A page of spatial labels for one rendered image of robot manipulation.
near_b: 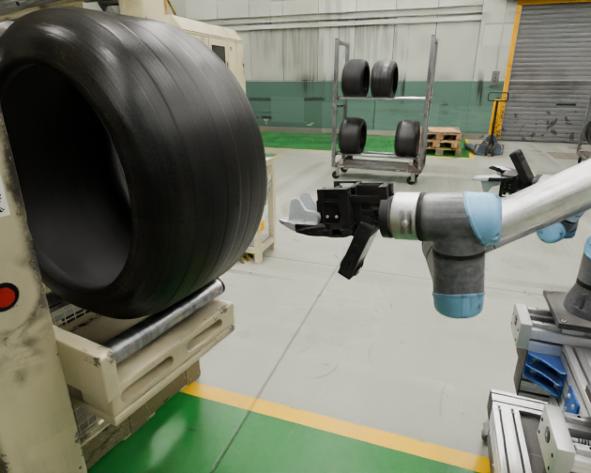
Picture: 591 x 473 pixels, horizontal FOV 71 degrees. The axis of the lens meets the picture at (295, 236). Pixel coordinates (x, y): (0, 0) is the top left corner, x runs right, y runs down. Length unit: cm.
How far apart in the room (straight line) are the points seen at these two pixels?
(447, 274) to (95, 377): 60
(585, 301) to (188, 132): 121
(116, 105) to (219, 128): 16
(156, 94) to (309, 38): 1174
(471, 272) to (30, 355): 71
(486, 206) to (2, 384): 78
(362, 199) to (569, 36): 1145
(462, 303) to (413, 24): 1134
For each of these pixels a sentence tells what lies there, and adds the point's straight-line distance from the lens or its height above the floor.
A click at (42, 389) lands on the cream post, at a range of 88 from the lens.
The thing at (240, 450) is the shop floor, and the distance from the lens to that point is 186.
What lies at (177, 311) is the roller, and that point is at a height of 91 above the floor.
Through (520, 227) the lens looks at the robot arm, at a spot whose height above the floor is 114.
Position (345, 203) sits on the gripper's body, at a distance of 66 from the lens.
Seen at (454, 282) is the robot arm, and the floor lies 109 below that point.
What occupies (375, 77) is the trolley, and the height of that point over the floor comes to 143.
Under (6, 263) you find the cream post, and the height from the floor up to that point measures 111.
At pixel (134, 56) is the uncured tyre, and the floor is 140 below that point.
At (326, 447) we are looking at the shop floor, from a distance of 187.
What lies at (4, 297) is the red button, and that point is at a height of 106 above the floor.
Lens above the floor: 137
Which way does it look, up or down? 20 degrees down
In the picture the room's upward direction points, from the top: straight up
